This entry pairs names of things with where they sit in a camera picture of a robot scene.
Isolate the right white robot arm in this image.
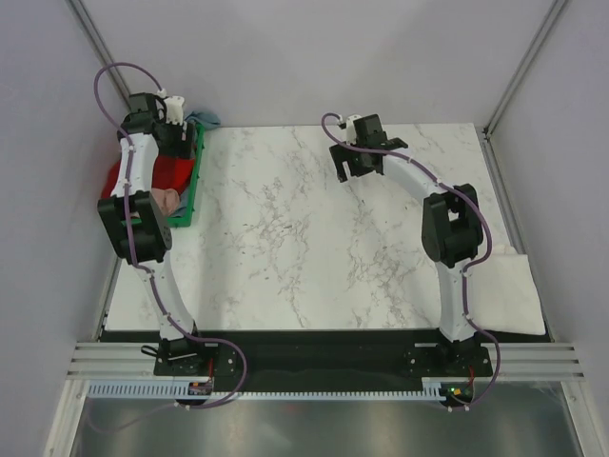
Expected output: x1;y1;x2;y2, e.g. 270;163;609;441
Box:
321;112;493;376

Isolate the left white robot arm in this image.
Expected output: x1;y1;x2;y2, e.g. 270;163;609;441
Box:
97;91;209;376

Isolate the bright red t shirt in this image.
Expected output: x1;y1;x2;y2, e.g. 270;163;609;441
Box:
101;155;196;198

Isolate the blue grey t shirt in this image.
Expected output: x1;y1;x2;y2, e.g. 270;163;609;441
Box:
186;110;222;130

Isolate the pink t shirt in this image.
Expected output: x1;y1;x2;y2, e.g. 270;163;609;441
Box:
150;189;181;217

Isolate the green plastic basket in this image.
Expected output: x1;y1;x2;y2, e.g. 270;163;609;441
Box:
167;121;206;229

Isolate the folded white t shirt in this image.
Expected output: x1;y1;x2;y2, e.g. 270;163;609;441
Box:
467;245;545;335

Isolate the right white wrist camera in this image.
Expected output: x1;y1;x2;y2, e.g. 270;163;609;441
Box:
338;114;362;146

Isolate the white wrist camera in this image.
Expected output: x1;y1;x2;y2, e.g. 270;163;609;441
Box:
162;96;185;126
338;114;362;146

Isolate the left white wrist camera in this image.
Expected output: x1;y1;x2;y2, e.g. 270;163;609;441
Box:
162;96;185;126

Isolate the left aluminium corner post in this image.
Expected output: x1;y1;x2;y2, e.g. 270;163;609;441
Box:
66;0;129;105

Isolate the aluminium corner post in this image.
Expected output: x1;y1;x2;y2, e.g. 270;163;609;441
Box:
66;0;129;105
478;0;571;142

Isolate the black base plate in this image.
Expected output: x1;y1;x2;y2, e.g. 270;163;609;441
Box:
101;329;551;394

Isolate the right aluminium corner post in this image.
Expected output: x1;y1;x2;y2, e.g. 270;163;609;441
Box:
478;0;571;142

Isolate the white slotted cable duct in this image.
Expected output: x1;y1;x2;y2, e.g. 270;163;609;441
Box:
87;373;445;402

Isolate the aluminium frame rail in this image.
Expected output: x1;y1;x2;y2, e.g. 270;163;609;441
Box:
68;343;584;381

